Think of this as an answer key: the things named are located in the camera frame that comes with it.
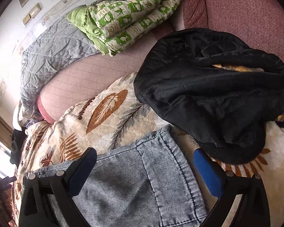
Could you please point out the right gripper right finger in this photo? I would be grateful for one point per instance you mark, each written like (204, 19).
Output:
(253, 209)

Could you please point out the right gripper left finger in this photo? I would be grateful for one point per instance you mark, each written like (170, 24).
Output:
(36, 209)

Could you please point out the blue denim jeans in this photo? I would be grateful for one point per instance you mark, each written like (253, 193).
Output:
(146, 183)

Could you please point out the black cloth at bed end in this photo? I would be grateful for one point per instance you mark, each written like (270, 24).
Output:
(17, 138)

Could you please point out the leaf pattern beige blanket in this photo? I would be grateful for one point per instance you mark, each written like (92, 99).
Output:
(116, 118)

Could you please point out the black quilted jacket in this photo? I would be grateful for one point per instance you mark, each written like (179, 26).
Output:
(215, 88)

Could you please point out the grey quilted pillow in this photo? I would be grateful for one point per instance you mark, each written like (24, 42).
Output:
(59, 46)

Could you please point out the green white patterned quilt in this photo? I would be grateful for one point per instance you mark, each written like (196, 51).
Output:
(113, 26)

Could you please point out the beige wall switch plate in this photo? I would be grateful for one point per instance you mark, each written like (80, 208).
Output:
(33, 12)

